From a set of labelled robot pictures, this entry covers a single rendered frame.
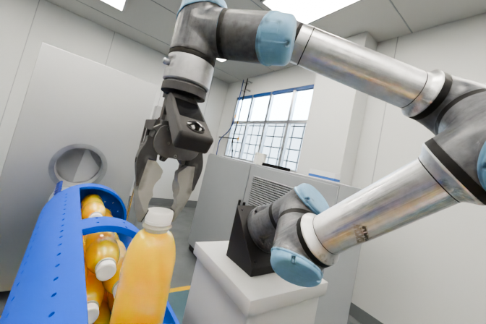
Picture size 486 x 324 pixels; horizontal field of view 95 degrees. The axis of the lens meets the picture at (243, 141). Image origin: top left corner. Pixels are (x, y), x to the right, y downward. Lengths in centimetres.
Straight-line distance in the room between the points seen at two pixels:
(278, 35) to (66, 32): 531
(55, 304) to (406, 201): 55
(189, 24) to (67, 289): 44
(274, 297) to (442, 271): 240
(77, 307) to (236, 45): 43
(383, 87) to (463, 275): 256
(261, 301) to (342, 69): 55
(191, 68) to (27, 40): 522
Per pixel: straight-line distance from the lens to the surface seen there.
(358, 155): 323
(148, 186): 35
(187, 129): 27
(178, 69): 36
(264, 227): 72
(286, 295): 73
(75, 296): 46
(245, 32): 35
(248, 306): 65
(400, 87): 50
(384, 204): 46
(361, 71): 48
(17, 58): 548
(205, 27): 37
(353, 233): 50
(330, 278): 208
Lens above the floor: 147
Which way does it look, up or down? 4 degrees up
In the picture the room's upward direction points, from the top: 13 degrees clockwise
